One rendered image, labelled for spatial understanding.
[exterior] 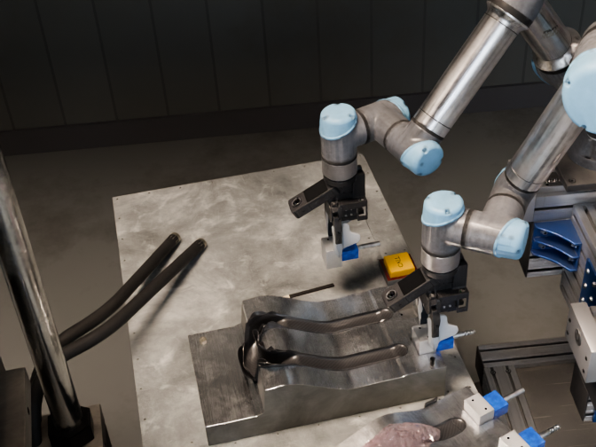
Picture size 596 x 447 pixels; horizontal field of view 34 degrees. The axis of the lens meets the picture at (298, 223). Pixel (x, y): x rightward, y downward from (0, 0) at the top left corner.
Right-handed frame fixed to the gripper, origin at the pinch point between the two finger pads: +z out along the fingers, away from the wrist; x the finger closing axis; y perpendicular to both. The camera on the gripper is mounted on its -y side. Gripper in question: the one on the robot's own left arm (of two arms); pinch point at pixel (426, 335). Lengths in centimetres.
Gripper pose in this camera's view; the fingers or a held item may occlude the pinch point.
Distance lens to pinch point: 202.6
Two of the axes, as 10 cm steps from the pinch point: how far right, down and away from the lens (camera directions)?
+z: 0.5, 7.7, 6.4
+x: -2.2, -6.2, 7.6
